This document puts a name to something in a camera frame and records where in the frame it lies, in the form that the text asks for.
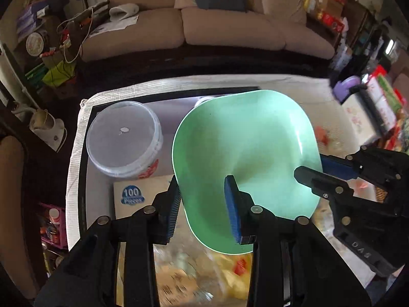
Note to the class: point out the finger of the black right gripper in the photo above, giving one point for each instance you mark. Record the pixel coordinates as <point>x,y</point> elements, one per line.
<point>321,184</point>
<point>342,168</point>

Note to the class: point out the white striped table cloth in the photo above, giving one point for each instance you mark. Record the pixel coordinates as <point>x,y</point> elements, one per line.
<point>313,95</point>

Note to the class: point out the green plastic plate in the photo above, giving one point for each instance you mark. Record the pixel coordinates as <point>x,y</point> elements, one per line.
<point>257,137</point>

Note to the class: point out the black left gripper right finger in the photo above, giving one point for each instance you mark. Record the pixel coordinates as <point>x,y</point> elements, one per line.
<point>293,263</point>

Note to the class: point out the green shopping bag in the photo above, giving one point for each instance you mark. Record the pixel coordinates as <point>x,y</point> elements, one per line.
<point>59,74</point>

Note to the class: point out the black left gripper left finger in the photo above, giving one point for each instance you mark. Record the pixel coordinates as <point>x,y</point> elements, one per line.
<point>88,275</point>

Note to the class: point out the brown sofa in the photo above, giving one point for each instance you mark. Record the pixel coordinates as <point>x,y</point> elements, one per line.
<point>271,25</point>

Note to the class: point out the round white clock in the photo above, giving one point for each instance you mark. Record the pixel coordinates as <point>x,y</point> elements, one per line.
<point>35,44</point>

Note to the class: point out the clear lidded plastic tub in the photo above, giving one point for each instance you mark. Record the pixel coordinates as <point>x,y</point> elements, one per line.
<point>125,140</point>

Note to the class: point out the cardboard box 100 pieces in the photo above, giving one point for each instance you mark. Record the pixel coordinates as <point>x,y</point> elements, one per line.
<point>131,196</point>

